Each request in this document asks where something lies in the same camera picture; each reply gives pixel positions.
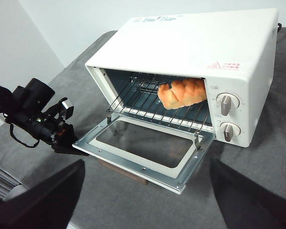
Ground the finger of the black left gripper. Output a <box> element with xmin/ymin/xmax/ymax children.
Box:
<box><xmin>65</xmin><ymin>123</ymin><xmax>80</xmax><ymax>148</ymax></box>
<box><xmin>51</xmin><ymin>137</ymin><xmax>90</xmax><ymax>156</ymax></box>

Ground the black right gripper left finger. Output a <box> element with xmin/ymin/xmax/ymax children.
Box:
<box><xmin>0</xmin><ymin>159</ymin><xmax>86</xmax><ymax>229</ymax></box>

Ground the golden braided bread loaf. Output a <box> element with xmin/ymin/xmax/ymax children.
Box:
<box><xmin>157</xmin><ymin>78</ymin><xmax>208</xmax><ymax>111</ymax></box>

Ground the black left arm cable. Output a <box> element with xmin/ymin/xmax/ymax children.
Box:
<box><xmin>9</xmin><ymin>123</ymin><xmax>41</xmax><ymax>149</ymax></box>

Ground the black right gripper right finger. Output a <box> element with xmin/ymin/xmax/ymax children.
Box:
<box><xmin>209</xmin><ymin>158</ymin><xmax>286</xmax><ymax>229</ymax></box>

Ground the oven door with beige handle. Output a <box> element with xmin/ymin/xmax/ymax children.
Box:
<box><xmin>72</xmin><ymin>115</ymin><xmax>217</xmax><ymax>196</ymax></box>

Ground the pale grey left wrist camera box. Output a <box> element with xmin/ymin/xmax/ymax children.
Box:
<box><xmin>59</xmin><ymin>98</ymin><xmax>75</xmax><ymax>120</ymax></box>

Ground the white beige oven knob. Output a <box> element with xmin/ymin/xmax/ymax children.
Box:
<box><xmin>218</xmin><ymin>122</ymin><xmax>242</xmax><ymax>142</ymax></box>
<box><xmin>216</xmin><ymin>93</ymin><xmax>240</xmax><ymax>117</ymax></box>

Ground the white Toshiba toaster oven body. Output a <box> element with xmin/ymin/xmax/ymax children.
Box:
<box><xmin>84</xmin><ymin>8</ymin><xmax>280</xmax><ymax>149</ymax></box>

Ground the oven wire rack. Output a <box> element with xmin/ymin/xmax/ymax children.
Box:
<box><xmin>106</xmin><ymin>71</ymin><xmax>215</xmax><ymax>135</ymax></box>

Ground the grey ribbed panel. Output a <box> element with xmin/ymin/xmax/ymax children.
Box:
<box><xmin>0</xmin><ymin>158</ymin><xmax>21</xmax><ymax>200</ymax></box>

